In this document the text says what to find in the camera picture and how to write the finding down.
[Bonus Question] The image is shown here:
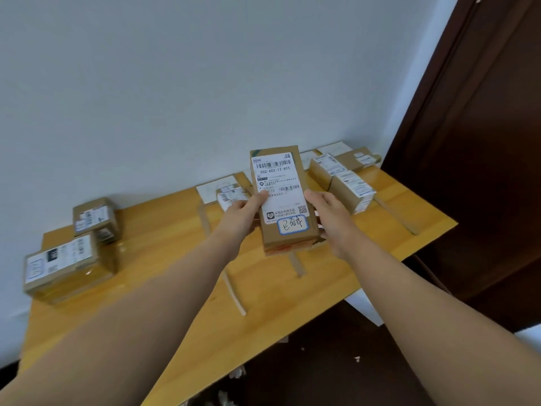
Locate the tall cardboard parcel handwritten sticker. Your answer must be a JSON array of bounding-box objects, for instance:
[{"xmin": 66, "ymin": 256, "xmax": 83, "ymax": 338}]
[{"xmin": 250, "ymin": 145, "xmax": 321, "ymax": 255}]

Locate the person's left forearm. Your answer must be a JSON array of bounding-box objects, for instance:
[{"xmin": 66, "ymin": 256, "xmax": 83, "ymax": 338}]
[{"xmin": 0, "ymin": 232, "xmax": 236, "ymax": 406}]

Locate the white panel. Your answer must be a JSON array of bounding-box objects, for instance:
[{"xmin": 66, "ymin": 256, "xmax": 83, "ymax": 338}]
[{"xmin": 344, "ymin": 288, "xmax": 385, "ymax": 327}]

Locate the person's left hand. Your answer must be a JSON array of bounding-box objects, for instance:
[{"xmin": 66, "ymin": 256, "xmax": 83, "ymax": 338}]
[{"xmin": 210, "ymin": 190, "xmax": 270, "ymax": 261}]

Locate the dark brown wooden door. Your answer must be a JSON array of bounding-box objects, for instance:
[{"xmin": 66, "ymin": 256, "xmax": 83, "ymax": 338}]
[{"xmin": 380, "ymin": 0, "xmax": 541, "ymax": 334}]

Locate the small cardboard parcel white label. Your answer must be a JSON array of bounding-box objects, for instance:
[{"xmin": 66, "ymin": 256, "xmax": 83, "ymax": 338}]
[{"xmin": 216, "ymin": 185, "xmax": 255, "ymax": 213}]

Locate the large flat cardboard parcel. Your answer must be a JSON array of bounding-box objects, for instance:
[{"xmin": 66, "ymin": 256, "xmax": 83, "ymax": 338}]
[{"xmin": 23, "ymin": 232, "xmax": 119, "ymax": 305}]

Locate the beige tape strip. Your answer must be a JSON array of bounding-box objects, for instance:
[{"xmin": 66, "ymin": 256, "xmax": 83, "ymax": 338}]
[
  {"xmin": 288, "ymin": 252, "xmax": 306, "ymax": 279},
  {"xmin": 198, "ymin": 204, "xmax": 213, "ymax": 238},
  {"xmin": 374, "ymin": 195, "xmax": 419, "ymax": 236},
  {"xmin": 221, "ymin": 270, "xmax": 247, "ymax": 317}
]

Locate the person's right forearm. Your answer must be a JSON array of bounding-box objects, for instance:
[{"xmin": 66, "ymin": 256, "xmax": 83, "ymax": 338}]
[{"xmin": 344, "ymin": 236, "xmax": 541, "ymax": 406}]

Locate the flat cardboard parcel small label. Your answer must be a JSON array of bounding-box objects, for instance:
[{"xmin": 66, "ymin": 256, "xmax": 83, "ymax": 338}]
[{"xmin": 336, "ymin": 146, "xmax": 382, "ymax": 173}]

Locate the person's right hand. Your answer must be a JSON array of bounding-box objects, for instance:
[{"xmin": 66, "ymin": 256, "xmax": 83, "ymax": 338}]
[{"xmin": 304, "ymin": 189, "xmax": 365, "ymax": 262}]

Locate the small taped cardboard parcel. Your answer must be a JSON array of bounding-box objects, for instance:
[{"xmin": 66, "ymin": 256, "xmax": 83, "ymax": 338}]
[{"xmin": 72, "ymin": 197, "xmax": 122, "ymax": 245}]

